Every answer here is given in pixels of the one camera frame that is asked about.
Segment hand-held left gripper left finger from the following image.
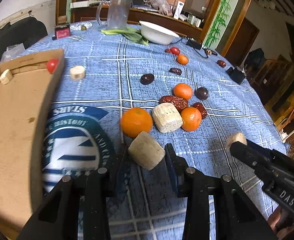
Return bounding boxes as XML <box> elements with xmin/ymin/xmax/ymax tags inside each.
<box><xmin>16</xmin><ymin>143</ymin><xmax>130</xmax><ymax>240</ymax></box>

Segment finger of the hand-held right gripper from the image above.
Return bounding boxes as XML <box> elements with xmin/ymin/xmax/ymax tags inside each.
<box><xmin>246</xmin><ymin>140</ymin><xmax>275</xmax><ymax>155</ymax></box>
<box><xmin>229</xmin><ymin>141</ymin><xmax>271</xmax><ymax>178</ymax></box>

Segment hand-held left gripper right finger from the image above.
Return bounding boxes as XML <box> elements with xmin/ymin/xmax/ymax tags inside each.
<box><xmin>164</xmin><ymin>143</ymin><xmax>279</xmax><ymax>240</ymax></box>

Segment small corn cob piece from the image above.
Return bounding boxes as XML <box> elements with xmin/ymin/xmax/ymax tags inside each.
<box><xmin>226</xmin><ymin>132</ymin><xmax>248</xmax><ymax>152</ymax></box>
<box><xmin>70</xmin><ymin>65</ymin><xmax>86</xmax><ymax>81</ymax></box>
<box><xmin>0</xmin><ymin>69</ymin><xmax>13</xmax><ymax>85</ymax></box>

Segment large corn cob piece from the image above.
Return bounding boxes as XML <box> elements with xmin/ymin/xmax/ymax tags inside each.
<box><xmin>152</xmin><ymin>102</ymin><xmax>184</xmax><ymax>134</ymax></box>

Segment large orange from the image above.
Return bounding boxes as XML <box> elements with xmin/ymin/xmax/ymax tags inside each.
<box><xmin>121</xmin><ymin>107</ymin><xmax>154</xmax><ymax>138</ymax></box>

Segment large red date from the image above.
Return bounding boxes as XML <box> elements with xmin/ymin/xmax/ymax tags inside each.
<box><xmin>158</xmin><ymin>95</ymin><xmax>189</xmax><ymax>112</ymax></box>

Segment brown cardboard box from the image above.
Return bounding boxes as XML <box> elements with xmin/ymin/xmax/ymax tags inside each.
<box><xmin>0</xmin><ymin>49</ymin><xmax>65</xmax><ymax>238</ymax></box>

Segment person's right hand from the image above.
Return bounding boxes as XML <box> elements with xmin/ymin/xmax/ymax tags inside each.
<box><xmin>267</xmin><ymin>205</ymin><xmax>291</xmax><ymax>236</ymax></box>

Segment wooden chair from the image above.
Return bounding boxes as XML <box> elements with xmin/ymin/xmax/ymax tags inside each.
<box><xmin>249</xmin><ymin>57</ymin><xmax>294</xmax><ymax>105</ymax></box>

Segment black box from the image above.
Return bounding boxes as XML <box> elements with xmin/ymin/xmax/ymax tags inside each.
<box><xmin>226</xmin><ymin>66</ymin><xmax>247</xmax><ymax>85</ymax></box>

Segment small orange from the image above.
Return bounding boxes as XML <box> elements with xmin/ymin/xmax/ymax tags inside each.
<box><xmin>176</xmin><ymin>54</ymin><xmax>189</xmax><ymax>66</ymax></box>

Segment blue plaid tablecloth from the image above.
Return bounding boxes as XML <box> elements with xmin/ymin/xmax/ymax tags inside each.
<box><xmin>19</xmin><ymin>21</ymin><xmax>290</xmax><ymax>240</ymax></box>

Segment white bowl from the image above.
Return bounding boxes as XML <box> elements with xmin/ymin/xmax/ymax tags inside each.
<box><xmin>139</xmin><ymin>20</ymin><xmax>179</xmax><ymax>44</ymax></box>

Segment green leafy vegetable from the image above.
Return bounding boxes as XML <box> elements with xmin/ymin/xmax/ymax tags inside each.
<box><xmin>101</xmin><ymin>27</ymin><xmax>150</xmax><ymax>46</ymax></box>

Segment small patterned plate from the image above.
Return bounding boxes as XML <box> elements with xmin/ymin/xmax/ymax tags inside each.
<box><xmin>71</xmin><ymin>22</ymin><xmax>94</xmax><ymax>31</ymax></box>

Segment red box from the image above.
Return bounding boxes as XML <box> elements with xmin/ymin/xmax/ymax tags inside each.
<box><xmin>52</xmin><ymin>23</ymin><xmax>71</xmax><ymax>40</ymax></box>

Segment clear glass pitcher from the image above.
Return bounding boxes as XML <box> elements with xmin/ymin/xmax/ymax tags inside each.
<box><xmin>96</xmin><ymin>0</ymin><xmax>133</xmax><ymax>30</ymax></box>

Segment white and blue box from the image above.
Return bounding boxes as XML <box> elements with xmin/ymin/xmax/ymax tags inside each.
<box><xmin>173</xmin><ymin>1</ymin><xmax>185</xmax><ymax>20</ymax></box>

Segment wooden sideboard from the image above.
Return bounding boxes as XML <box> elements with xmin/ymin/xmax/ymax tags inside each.
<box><xmin>71</xmin><ymin>5</ymin><xmax>203</xmax><ymax>39</ymax></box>

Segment clear plastic bag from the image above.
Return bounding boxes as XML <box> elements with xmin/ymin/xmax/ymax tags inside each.
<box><xmin>0</xmin><ymin>44</ymin><xmax>25</xmax><ymax>63</ymax></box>

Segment white plastic bag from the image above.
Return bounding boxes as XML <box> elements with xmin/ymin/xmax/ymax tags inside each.
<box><xmin>144</xmin><ymin>0</ymin><xmax>174</xmax><ymax>15</ymax></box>

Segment black sofa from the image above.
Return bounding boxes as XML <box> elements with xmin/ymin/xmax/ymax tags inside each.
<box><xmin>0</xmin><ymin>17</ymin><xmax>49</xmax><ymax>73</ymax></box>

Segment black power adapter with cable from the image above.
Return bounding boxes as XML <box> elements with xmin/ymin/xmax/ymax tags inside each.
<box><xmin>173</xmin><ymin>36</ymin><xmax>211</xmax><ymax>59</ymax></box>

